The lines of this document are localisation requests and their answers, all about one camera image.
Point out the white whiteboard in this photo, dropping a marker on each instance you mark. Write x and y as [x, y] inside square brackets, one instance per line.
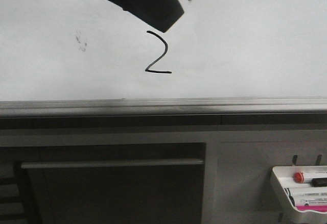
[92, 49]

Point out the grey aluminium whiteboard tray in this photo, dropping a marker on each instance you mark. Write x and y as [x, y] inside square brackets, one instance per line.
[161, 107]

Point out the red capped marker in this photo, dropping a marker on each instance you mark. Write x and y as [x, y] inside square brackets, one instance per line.
[307, 177]

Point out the white marker with black band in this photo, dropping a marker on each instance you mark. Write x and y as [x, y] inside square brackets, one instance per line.
[307, 191]

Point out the black capped marker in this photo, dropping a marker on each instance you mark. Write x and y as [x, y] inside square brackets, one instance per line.
[319, 182]

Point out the pink eraser box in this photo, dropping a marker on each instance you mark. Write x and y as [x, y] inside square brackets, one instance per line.
[318, 208]

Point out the dark cabinet panel with rail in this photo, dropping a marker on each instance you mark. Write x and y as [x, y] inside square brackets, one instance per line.
[134, 183]

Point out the white wall-mounted marker holder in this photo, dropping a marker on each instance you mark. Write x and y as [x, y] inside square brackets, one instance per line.
[282, 177]

